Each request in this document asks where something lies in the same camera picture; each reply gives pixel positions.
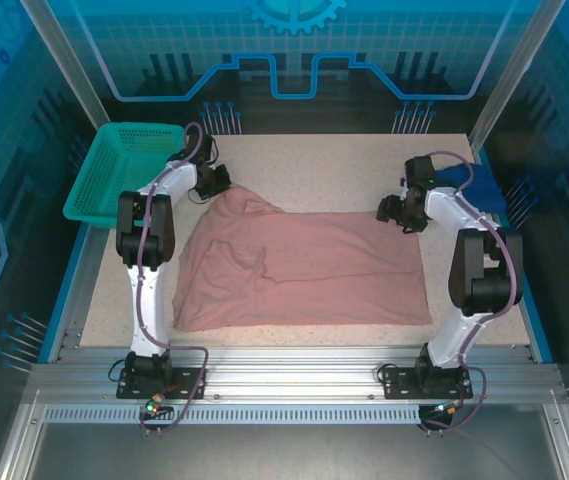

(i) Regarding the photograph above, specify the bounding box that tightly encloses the green plastic basket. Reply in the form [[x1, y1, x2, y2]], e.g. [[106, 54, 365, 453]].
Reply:
[[62, 122, 186, 232]]

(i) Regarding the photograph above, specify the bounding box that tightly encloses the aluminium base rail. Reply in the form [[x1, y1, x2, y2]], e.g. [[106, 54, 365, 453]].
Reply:
[[28, 344, 565, 404]]

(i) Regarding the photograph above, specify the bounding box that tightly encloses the pink t-shirt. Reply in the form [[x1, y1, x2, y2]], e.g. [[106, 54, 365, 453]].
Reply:
[[171, 185, 433, 332]]

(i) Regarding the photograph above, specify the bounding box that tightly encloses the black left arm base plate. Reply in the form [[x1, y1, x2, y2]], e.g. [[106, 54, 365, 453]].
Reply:
[[116, 367, 209, 400]]

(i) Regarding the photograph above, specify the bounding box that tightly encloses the aluminium frame post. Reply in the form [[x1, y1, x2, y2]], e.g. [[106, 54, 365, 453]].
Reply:
[[19, 0, 110, 132], [467, 0, 569, 151]]

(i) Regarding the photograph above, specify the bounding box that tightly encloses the small LED connector board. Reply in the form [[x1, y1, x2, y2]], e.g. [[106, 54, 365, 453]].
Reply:
[[138, 397, 175, 420], [421, 399, 468, 419]]

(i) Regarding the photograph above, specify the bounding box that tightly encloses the slotted cable duct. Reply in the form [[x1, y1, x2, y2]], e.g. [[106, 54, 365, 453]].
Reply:
[[42, 405, 423, 426]]

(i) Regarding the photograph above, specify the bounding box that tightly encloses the blue t-shirt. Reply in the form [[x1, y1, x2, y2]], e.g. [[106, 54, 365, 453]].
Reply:
[[433, 160, 508, 216]]

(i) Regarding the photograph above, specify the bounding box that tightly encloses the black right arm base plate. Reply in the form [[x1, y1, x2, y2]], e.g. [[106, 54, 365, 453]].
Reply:
[[381, 366, 475, 400]]

